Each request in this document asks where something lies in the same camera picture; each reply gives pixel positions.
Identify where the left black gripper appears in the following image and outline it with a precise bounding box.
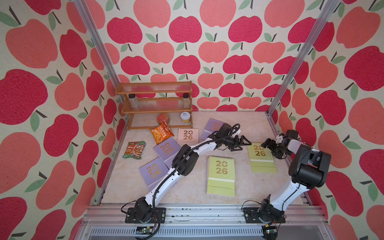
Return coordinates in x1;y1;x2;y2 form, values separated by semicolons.
222;135;251;152

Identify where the yellow-green calendar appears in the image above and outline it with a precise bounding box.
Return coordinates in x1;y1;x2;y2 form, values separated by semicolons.
207;156;236;197
248;142;277;174

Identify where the purple calendar back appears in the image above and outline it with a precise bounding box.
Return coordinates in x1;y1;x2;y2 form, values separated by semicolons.
200;118;224;141

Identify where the purple calendar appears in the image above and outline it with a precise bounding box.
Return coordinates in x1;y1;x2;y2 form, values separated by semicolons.
200;118;224;141
153;138;181;169
139;157;172;191

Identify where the yellow-green calendar back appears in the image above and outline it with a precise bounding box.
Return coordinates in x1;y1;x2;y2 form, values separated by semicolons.
207;156;236;197

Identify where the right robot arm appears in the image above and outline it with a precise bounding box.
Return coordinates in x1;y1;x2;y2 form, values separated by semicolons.
258;130;332;224

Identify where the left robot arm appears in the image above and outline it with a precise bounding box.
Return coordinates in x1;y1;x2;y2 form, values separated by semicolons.
134;123;252;223

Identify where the pink calendar near shelf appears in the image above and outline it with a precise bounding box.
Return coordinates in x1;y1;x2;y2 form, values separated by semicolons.
177;128;199;146

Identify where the yellow pull-tab can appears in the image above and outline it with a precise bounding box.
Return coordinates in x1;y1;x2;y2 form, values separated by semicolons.
180;112;192;125

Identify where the right glass spice jar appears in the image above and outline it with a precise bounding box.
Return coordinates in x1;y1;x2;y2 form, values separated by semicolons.
183;93;190;109

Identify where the glass spice jar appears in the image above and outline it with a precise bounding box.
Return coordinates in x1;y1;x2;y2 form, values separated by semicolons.
128;94;140;109
183;93;190;109

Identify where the orange snack bag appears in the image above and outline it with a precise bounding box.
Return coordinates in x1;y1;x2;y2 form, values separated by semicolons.
150;122;175;145

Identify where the red round tin can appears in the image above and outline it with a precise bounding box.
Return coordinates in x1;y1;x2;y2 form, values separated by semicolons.
157;113;170;125

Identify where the purple calendar front left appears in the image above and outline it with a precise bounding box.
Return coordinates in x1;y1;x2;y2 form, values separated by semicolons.
139;157;172;191

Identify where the wooden three-tier shelf rack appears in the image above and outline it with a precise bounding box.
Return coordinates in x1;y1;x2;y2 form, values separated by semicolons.
116;82;193;130

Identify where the green snack bag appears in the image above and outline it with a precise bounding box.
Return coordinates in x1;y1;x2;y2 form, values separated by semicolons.
123;141;146;160

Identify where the left glass spice jar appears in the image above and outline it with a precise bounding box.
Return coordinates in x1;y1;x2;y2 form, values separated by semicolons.
128;94;140;109

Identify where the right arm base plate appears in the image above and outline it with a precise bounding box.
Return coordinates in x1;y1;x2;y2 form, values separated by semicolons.
243;207;286;224

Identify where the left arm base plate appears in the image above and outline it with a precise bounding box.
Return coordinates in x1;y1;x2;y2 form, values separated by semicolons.
125;208;166;224

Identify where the right aluminium frame post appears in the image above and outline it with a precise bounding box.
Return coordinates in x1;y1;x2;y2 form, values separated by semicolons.
266;0;341;118

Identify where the aluminium frame post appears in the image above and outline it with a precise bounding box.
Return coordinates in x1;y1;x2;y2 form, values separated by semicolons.
74;0;120;90
266;0;341;118

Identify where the front aluminium rail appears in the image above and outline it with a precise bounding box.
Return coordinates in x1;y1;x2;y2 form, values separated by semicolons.
74;204;336;240

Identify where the left aluminium frame post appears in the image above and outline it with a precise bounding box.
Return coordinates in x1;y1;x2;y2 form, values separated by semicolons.
74;0;120;90

